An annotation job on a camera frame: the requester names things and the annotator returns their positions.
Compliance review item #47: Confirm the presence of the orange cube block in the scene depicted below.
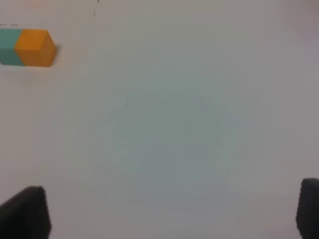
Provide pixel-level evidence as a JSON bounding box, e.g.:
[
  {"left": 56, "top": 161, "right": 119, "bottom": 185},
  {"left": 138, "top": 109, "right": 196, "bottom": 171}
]
[{"left": 14, "top": 29, "right": 57, "bottom": 67}]

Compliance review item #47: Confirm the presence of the teal cube block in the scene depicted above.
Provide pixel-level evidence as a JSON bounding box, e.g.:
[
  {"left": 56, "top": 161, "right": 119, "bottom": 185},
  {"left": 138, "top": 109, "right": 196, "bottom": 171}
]
[{"left": 0, "top": 28, "right": 24, "bottom": 66}]

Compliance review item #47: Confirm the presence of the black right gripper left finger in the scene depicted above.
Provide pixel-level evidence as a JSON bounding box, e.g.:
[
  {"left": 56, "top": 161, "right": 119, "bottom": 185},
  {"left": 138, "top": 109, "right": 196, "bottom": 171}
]
[{"left": 0, "top": 186, "right": 52, "bottom": 239}]

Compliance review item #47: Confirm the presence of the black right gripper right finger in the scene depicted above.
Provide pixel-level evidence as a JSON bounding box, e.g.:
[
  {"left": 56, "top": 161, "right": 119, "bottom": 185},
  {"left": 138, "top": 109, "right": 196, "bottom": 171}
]
[{"left": 296, "top": 178, "right": 319, "bottom": 239}]

